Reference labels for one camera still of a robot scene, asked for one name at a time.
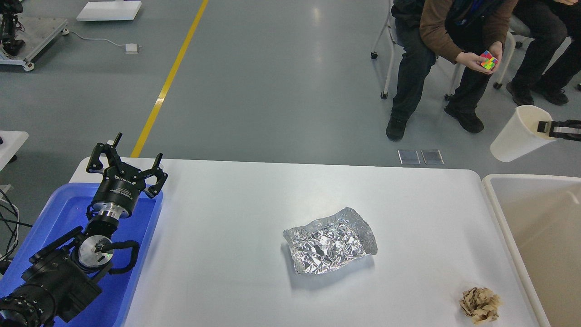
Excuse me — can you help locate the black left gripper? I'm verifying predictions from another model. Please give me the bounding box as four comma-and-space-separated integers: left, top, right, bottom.
86, 133, 168, 219

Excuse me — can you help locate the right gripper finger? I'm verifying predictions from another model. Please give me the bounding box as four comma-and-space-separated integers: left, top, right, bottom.
537, 120, 581, 142

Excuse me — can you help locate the white paper cup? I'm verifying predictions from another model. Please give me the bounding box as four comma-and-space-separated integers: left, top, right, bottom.
490, 105, 556, 162

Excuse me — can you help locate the colourful puzzle cube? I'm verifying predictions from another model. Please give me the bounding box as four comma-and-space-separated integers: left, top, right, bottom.
480, 50, 498, 70

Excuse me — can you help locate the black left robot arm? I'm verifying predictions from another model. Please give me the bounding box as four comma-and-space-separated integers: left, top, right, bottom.
1, 133, 168, 327

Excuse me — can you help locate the wheeled robot base platform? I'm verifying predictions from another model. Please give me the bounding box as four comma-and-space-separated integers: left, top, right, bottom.
0, 0, 69, 72

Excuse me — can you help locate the person's left hand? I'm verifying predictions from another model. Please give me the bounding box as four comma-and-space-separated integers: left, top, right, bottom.
486, 41, 504, 74

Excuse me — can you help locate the person's right hand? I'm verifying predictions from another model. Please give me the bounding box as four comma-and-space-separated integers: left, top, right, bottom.
455, 52, 493, 74

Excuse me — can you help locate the blue plastic bin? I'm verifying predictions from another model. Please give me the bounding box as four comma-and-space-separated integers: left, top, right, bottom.
0, 183, 163, 327

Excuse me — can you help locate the white plastic bin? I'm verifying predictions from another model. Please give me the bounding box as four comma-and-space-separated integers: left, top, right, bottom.
482, 174, 581, 327

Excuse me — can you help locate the white floor power box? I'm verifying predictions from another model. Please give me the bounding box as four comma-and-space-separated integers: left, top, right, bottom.
124, 43, 139, 54

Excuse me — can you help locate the white side table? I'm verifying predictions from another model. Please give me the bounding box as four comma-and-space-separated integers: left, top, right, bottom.
0, 130, 29, 170

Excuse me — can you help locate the person in brown sweater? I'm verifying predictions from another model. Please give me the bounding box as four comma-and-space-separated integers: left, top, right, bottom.
386, 0, 517, 141

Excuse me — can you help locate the right floor metal plate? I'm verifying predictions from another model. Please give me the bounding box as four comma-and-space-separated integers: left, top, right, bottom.
421, 149, 445, 165

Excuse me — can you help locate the floor metal plate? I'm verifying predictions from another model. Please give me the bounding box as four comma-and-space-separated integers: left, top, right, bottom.
421, 149, 445, 165
398, 149, 420, 165

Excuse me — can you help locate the white flat board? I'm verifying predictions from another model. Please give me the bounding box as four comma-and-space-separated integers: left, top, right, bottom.
76, 0, 143, 21

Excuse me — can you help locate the left floor metal plate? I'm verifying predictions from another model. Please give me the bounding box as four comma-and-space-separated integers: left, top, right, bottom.
398, 149, 420, 165

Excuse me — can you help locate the white office chair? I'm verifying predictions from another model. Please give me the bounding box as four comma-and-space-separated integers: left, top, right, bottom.
371, 0, 468, 99

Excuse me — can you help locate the crumpled brown paper ball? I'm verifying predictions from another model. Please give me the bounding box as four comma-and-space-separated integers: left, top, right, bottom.
459, 287, 503, 325

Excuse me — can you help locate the crumpled aluminium foil sheet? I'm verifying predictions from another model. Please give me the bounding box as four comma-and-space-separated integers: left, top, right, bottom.
283, 207, 378, 275

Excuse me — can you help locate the black cables bundle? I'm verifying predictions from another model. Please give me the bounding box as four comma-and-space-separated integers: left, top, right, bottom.
0, 190, 32, 262

